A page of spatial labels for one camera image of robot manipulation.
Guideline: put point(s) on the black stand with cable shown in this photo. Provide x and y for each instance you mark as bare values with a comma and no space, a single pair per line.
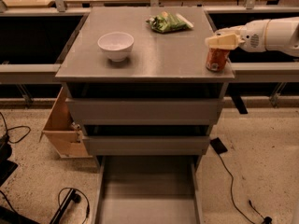
65,197

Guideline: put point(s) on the grey top drawer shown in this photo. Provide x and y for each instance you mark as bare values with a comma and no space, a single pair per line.
145,111

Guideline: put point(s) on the open bottom drawer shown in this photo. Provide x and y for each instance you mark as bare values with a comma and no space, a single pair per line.
147,190

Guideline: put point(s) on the grey metal rail frame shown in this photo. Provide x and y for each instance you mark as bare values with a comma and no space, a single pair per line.
265,74

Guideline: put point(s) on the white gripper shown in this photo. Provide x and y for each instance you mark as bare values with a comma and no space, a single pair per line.
251,36

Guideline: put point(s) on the grey middle drawer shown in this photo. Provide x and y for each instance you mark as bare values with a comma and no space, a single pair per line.
146,145

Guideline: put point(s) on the white ceramic bowl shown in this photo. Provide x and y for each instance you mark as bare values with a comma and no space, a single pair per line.
116,46

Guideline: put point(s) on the green chip bag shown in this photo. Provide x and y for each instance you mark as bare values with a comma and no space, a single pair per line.
167,22

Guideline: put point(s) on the black power adapter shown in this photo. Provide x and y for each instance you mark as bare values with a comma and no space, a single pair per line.
218,146

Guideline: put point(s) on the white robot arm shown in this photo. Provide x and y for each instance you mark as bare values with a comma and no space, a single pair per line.
283,35

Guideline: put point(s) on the grey drawer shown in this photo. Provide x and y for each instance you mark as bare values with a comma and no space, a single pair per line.
146,145
145,111

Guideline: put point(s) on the cardboard box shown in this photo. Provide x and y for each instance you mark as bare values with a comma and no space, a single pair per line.
64,135

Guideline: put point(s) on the grey drawer cabinet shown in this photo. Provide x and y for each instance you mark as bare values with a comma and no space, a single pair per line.
169,66

